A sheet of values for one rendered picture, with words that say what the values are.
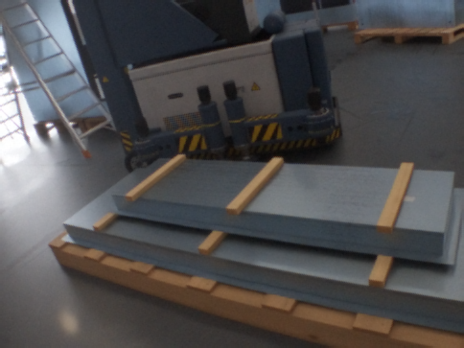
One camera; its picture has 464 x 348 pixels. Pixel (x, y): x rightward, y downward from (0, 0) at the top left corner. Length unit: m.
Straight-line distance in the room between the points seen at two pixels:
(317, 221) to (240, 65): 1.49
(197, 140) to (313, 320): 1.66
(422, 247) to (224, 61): 1.82
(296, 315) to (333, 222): 0.37
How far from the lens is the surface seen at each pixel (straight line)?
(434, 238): 1.47
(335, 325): 1.49
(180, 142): 2.83
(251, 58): 2.74
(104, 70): 3.20
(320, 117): 2.56
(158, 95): 2.98
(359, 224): 1.50
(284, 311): 1.54
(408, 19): 6.45
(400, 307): 1.47
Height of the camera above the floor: 1.25
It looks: 27 degrees down
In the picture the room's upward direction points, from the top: 15 degrees counter-clockwise
